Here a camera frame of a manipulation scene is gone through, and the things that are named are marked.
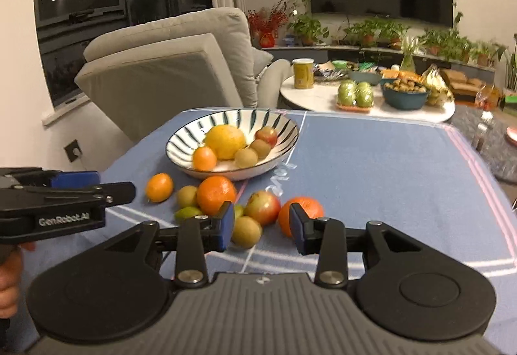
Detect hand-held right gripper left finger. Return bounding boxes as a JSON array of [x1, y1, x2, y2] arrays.
[[95, 201, 236, 286]]

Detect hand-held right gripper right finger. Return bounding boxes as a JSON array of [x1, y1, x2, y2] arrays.
[[289, 202, 431, 287]]

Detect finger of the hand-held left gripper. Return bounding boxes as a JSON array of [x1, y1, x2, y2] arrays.
[[24, 182, 136, 214], [0, 167, 101, 190]]

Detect large orange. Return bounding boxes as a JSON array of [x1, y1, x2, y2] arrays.
[[196, 175, 237, 217], [278, 197, 325, 238]]

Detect small orange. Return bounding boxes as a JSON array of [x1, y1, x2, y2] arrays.
[[193, 147, 217, 172], [145, 173, 174, 203]]

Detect large yellow citrus fruit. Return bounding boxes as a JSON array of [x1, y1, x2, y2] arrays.
[[204, 124, 247, 160]]

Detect striped ceramic bowl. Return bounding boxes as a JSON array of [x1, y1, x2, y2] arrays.
[[165, 108, 300, 181]]

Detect person's left hand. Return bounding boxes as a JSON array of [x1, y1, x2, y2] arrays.
[[0, 242, 36, 319]]

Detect blue tablecloth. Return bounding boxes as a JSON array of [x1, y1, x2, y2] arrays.
[[16, 108, 517, 355]]

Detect beige armchair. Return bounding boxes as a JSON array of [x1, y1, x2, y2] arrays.
[[75, 7, 293, 143]]

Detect round white table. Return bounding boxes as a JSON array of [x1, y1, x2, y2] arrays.
[[280, 74, 456, 123]]

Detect pack of green apples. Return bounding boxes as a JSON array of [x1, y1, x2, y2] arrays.
[[336, 80, 376, 113]]

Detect yellow jar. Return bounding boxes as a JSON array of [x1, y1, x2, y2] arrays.
[[291, 58, 315, 90]]

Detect dark snack packets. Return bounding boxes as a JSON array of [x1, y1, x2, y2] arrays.
[[314, 68, 348, 81]]

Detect small teal bowl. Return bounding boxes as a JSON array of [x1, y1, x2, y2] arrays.
[[347, 69, 384, 86]]

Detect grey cushion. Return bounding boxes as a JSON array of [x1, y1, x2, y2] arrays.
[[250, 48, 275, 77]]

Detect large teal bowl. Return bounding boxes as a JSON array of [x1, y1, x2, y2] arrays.
[[380, 79, 431, 110]]

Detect grey television console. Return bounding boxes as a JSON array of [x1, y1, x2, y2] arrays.
[[260, 44, 495, 73]]

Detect pile of brown longans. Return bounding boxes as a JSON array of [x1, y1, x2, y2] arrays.
[[384, 80, 428, 94]]

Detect plate of tangerines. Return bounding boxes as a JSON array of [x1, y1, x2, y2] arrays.
[[380, 69, 421, 83]]

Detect red berry branches in vase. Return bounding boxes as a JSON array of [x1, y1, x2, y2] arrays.
[[246, 0, 289, 48]]

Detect golden foil bag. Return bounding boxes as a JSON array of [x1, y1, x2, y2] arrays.
[[420, 65, 455, 106]]

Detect potted green plant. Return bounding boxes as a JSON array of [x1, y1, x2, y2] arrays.
[[477, 40, 505, 67], [345, 19, 382, 48], [422, 27, 453, 57], [288, 13, 330, 47], [448, 36, 479, 64], [380, 20, 410, 50]]

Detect glass vase with green stems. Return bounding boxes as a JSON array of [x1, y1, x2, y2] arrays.
[[398, 36, 423, 73]]

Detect dark marble table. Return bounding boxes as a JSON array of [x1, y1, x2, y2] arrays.
[[448, 104, 517, 182]]

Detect cardboard boxes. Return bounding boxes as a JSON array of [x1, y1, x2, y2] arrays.
[[440, 69, 485, 97]]

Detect orange plastic bag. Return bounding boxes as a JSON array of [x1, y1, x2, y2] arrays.
[[477, 86, 501, 109]]

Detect tall leafy floor plant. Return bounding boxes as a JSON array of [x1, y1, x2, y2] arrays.
[[503, 34, 517, 93]]

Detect dark wall socket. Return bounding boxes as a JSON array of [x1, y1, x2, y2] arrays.
[[64, 139, 83, 162]]

